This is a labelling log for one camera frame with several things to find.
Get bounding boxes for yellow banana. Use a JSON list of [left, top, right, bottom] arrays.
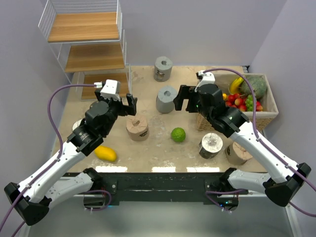
[[229, 77, 244, 95]]

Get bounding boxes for near grey paper roll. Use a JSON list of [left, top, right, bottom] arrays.
[[156, 85, 177, 114]]

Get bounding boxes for green grapes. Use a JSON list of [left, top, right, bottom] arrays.
[[245, 95, 254, 112]]

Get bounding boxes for wicker fruit basket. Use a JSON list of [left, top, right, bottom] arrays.
[[196, 71, 278, 131]]

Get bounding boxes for red apples cluster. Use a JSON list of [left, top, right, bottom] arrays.
[[223, 93, 264, 112]]

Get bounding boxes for grey paper roll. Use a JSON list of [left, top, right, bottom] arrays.
[[156, 85, 177, 114], [154, 56, 173, 82]]

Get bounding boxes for green melon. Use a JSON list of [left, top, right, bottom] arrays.
[[240, 76, 267, 99]]

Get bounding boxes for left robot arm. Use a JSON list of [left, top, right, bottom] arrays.
[[4, 89, 137, 226]]

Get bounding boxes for green lime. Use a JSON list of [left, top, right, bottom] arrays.
[[171, 127, 186, 143]]

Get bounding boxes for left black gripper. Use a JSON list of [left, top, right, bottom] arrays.
[[95, 89, 137, 136]]

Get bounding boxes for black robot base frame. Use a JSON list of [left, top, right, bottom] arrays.
[[61, 170, 270, 210]]

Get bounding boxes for far grey paper roll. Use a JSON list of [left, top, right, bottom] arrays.
[[154, 56, 173, 82]]

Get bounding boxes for white wire wooden shelf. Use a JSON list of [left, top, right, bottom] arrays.
[[38, 0, 132, 96]]

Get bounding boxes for brown paper roll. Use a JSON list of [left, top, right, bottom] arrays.
[[225, 142, 253, 165], [126, 115, 149, 141]]

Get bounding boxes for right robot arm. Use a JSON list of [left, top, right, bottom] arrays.
[[173, 84, 311, 207]]

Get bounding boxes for yellow mango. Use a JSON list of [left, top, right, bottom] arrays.
[[94, 146, 117, 162]]

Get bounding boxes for black paper roll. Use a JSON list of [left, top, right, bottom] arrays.
[[72, 119, 84, 132], [198, 133, 223, 159]]

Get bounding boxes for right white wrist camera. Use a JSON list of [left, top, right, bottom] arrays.
[[195, 70, 215, 92]]

